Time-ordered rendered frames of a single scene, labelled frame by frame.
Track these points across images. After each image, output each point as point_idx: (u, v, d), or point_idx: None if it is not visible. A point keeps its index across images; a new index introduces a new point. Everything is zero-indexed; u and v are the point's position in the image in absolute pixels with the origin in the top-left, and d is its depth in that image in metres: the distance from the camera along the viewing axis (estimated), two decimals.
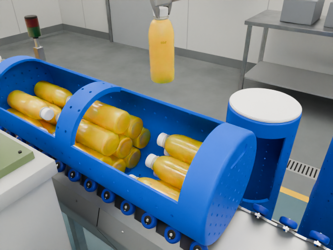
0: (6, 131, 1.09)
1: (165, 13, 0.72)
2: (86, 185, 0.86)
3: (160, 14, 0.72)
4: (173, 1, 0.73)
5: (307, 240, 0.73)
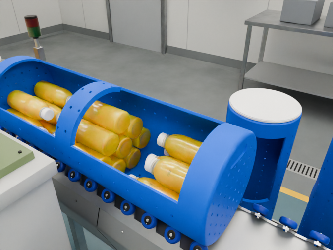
0: (6, 131, 1.09)
1: (151, 159, 0.71)
2: (86, 185, 0.86)
3: (149, 164, 0.71)
4: None
5: (307, 240, 0.73)
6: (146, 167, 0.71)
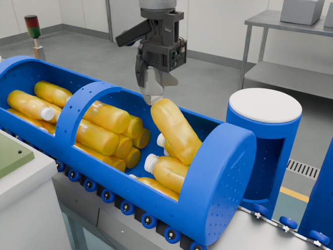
0: (6, 131, 1.09)
1: (151, 159, 0.71)
2: (86, 185, 0.86)
3: (149, 165, 0.71)
4: (166, 85, 0.70)
5: (307, 240, 0.73)
6: (146, 167, 0.71)
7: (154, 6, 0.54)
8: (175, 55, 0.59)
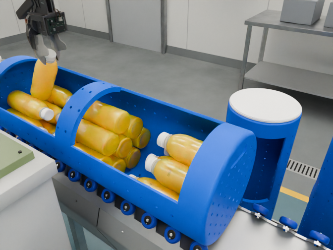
0: (6, 131, 1.09)
1: (151, 159, 0.71)
2: (86, 185, 0.86)
3: (149, 164, 0.71)
4: (60, 50, 0.89)
5: (307, 240, 0.73)
6: (147, 167, 0.71)
7: None
8: (52, 23, 0.79)
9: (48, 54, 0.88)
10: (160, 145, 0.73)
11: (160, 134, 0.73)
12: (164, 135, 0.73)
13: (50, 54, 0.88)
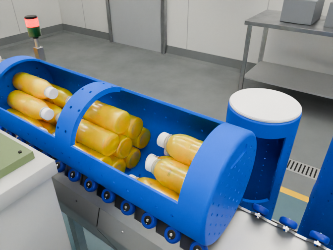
0: (6, 131, 1.09)
1: (151, 159, 0.71)
2: (86, 185, 0.86)
3: (149, 164, 0.71)
4: None
5: (307, 240, 0.73)
6: (147, 167, 0.71)
7: None
8: None
9: (52, 95, 0.97)
10: (160, 145, 0.73)
11: (160, 134, 0.73)
12: (164, 135, 0.73)
13: (53, 95, 0.97)
